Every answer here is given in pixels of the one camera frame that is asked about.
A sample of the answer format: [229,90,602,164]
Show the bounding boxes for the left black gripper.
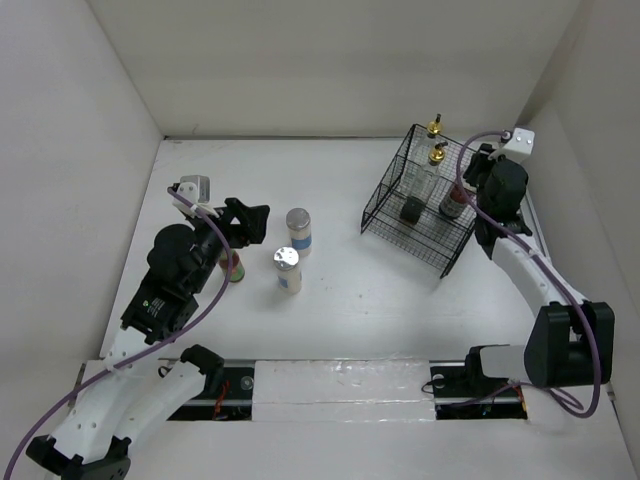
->
[187,196,268,292]

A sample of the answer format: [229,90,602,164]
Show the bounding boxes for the green-label brown sauce bottle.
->
[218,249,245,283]

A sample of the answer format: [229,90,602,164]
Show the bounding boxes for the black-capped dark sauce bottle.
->
[439,184,474,219]

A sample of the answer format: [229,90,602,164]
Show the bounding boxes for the silver-lid salt shaker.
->
[286,207,312,257]
[273,246,302,294]

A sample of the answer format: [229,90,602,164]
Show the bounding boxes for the clear square glass bottle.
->
[410,113,442,202]

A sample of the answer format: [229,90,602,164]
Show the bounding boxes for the gold-capped oil dispenser bottle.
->
[400,141,448,225]

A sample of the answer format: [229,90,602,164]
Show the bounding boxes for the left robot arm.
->
[26,198,270,479]

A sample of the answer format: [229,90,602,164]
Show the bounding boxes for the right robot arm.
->
[455,138,615,391]

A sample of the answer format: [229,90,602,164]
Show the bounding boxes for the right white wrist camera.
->
[489,127,535,164]

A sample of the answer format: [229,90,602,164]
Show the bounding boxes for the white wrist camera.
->
[168,175,218,218]
[489,127,535,164]

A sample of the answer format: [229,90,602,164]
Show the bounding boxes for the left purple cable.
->
[8,187,236,474]

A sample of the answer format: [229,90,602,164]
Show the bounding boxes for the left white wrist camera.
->
[168,175,218,218]

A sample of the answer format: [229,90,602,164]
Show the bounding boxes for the black wire rack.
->
[360,124,474,278]

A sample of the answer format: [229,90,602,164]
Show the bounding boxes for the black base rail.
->
[170,360,527,423]

